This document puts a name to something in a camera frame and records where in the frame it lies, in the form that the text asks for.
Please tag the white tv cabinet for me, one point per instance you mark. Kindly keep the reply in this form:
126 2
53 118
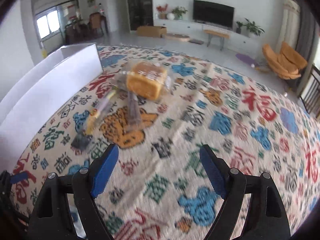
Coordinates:
238 43

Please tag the dark dining chair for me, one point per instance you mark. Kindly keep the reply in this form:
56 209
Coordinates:
95 23

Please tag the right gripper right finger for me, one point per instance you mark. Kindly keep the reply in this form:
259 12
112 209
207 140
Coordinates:
266 217

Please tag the purple floor mat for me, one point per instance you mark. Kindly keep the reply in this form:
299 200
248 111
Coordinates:
247 60

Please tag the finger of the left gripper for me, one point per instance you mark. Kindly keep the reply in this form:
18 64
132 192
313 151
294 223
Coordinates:
14 179

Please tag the small dark potted plant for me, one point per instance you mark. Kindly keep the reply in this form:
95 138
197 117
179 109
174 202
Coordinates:
239 26

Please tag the white storage box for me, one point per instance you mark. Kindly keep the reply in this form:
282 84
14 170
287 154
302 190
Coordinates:
40 93

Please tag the grey curtain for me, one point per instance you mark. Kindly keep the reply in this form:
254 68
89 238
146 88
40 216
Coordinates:
307 31

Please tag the bagged bread loaf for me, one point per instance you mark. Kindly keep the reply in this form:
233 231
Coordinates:
146 79

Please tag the large leafy potted plant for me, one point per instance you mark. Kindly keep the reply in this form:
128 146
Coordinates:
253 29

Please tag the white round vase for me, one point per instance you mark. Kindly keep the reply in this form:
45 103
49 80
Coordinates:
170 16

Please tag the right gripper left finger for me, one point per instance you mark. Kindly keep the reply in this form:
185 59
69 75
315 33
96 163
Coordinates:
51 217

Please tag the green potted plant left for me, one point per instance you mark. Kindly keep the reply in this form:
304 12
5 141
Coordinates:
179 12

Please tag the window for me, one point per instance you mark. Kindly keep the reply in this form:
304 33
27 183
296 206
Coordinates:
48 24

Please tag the dark glass cabinet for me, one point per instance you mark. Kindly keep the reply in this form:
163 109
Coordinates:
140 13

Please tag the red flower vase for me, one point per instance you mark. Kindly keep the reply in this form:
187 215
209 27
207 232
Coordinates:
162 11

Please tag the small wooden bench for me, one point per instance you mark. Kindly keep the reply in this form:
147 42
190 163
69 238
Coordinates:
222 36

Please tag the white curtain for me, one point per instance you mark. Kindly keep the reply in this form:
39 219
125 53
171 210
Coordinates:
290 24

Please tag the orange lounge chair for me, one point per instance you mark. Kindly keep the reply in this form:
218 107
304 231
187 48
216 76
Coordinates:
287 64

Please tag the dark wooden chair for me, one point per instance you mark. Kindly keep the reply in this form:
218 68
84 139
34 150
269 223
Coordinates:
310 96

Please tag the black television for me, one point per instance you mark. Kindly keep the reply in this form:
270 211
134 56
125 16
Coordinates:
209 12

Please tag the patterned woven table cloth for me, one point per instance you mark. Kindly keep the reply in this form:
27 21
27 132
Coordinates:
159 188

